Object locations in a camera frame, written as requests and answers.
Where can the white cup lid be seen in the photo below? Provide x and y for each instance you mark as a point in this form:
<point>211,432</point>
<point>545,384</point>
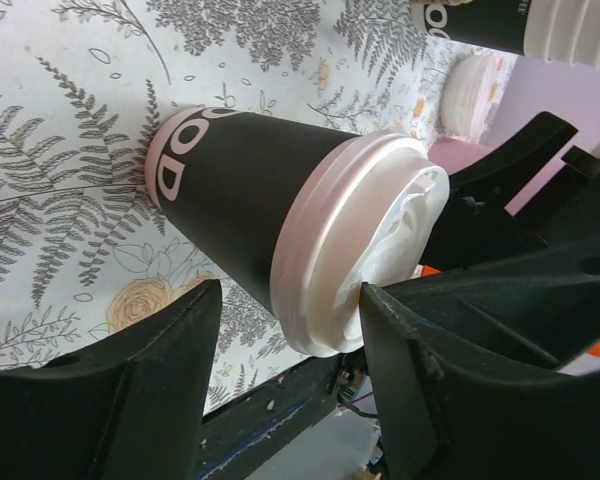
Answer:
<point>364,214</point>

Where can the floral table mat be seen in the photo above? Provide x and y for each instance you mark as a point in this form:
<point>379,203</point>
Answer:
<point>83,87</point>

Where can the stack of white lids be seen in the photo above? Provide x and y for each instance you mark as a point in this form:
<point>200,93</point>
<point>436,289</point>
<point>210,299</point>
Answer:
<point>469,94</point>

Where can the black paper coffee cup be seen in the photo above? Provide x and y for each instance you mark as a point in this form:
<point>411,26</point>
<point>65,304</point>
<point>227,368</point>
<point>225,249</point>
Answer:
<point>252,192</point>

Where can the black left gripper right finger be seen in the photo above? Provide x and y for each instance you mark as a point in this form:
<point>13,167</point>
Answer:
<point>467,368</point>

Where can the pink straw holder cup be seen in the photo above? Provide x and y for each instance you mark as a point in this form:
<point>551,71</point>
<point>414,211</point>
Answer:
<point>454,155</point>

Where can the stack of paper cups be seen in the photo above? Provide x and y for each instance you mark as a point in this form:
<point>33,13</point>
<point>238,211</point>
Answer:
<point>563,31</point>

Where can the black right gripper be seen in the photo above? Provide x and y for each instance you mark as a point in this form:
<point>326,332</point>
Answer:
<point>475,227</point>

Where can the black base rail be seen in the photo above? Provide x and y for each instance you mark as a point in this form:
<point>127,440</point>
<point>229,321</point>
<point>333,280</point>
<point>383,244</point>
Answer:
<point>239,437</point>

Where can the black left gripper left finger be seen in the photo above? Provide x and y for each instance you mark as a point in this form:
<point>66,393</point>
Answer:
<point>129,406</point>

